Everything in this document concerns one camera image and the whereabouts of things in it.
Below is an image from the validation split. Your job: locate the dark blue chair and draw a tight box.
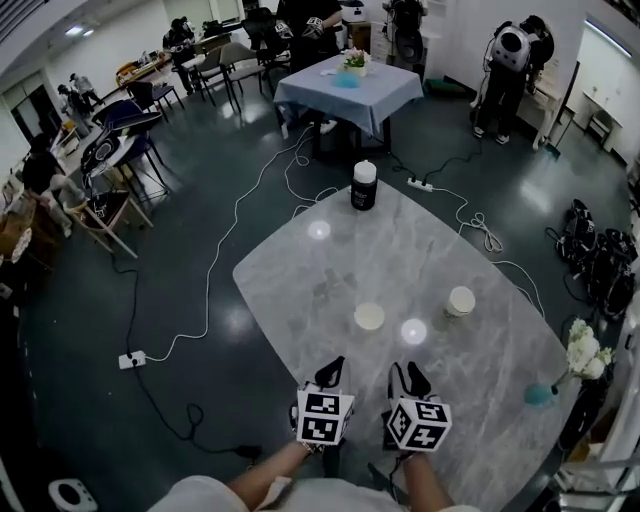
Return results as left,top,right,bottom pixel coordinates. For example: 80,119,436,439
92,98,166,132

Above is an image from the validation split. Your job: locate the black case with white outline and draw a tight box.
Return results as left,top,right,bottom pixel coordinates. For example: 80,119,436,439
79,133,126,176

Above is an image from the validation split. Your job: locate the grey upholstered chair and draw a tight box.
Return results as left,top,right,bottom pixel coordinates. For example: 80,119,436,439
219,42,269,114
189,47,236,106

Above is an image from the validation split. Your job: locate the cluttered wooden side table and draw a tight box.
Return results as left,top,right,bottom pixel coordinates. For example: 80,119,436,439
114,49,171,86

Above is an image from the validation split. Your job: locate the person's right forearm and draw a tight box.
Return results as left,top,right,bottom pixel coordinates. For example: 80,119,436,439
399,449,454,511

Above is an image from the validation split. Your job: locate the white ornate console table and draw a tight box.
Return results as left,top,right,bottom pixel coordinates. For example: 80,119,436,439
517,59,564,151

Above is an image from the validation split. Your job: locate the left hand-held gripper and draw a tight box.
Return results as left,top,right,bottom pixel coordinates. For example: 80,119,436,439
292,355,356,446

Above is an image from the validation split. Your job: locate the person's left forearm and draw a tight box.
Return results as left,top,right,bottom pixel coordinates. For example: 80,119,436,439
227,439,321,501

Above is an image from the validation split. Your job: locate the black bag with white print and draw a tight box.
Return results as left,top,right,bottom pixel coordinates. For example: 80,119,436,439
544,198,599,261
594,269,637,321
589,228,639,291

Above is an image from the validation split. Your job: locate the tangled white cable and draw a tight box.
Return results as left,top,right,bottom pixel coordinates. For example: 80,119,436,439
433,187,546,321

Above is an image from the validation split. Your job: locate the looped black power cable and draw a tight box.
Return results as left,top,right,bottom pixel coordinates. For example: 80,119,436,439
133,367,263,459

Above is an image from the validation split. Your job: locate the light wooden chair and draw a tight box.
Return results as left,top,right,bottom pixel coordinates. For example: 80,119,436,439
67,189,154,260

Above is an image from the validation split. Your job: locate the black square table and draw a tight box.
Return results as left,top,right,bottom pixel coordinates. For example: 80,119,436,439
310,107,394,162

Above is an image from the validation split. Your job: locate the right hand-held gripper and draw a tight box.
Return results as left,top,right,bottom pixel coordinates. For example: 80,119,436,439
383,360,454,454

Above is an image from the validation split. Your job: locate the green rolled mat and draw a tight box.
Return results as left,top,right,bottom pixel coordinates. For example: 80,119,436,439
423,77,469,99

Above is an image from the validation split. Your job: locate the plain white desk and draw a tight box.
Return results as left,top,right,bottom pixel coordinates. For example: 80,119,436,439
582,88,626,149

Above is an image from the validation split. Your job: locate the black tote bag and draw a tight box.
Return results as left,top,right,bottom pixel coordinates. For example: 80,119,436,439
87,190,132,226

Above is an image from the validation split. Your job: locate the white artificial flower bouquet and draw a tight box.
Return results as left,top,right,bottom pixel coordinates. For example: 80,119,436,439
549,317,615,396

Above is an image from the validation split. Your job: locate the rattan chair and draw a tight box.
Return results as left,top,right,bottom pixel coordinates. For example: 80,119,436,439
0,199,56,274

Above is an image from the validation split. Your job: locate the white pot with flowers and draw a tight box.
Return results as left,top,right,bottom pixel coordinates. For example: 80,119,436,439
341,48,372,78

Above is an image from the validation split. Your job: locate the blue tablecloth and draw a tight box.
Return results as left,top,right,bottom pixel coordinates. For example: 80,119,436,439
273,53,425,137

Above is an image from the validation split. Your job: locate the black backpack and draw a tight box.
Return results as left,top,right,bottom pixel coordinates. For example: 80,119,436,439
387,0,429,66

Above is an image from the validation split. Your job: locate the long white power cable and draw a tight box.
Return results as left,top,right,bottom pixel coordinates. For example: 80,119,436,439
144,124,321,362

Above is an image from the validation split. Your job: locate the grey chair with dark legs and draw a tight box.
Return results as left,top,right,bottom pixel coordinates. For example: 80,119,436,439
587,108,619,149

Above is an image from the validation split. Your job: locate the tube ceiling light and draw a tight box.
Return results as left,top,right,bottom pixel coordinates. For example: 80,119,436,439
584,17,632,56

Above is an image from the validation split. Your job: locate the black office chair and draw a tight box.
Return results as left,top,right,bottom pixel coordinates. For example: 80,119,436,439
242,7,291,61

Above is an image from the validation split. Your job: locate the teal broom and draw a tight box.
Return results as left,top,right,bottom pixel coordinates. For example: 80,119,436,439
542,107,576,160

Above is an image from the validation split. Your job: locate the black bottle with white cap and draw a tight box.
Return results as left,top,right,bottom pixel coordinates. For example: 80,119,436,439
349,159,379,211

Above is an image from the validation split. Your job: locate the white metal shelving rack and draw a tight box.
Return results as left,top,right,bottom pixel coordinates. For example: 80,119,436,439
552,279,640,501

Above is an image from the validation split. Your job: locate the white backpack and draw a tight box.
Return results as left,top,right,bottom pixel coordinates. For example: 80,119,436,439
492,24,532,71

